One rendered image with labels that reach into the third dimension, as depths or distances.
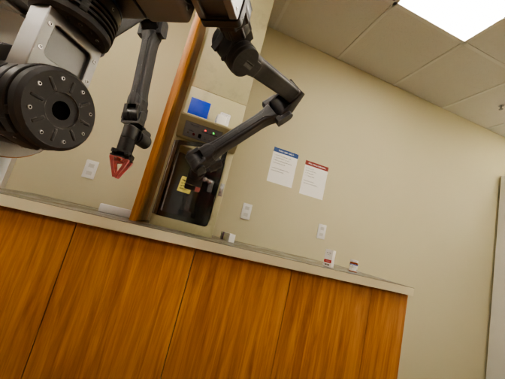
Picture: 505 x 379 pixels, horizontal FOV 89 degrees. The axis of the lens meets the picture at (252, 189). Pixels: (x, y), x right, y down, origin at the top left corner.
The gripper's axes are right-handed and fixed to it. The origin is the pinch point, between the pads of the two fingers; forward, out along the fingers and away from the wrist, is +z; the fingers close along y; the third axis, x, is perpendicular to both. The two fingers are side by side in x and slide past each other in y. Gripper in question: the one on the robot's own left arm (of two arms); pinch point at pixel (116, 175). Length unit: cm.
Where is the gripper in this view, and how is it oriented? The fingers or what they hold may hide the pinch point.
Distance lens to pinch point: 109.6
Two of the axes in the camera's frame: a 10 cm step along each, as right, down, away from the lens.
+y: -2.8, 0.9, 9.6
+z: -2.3, 9.6, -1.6
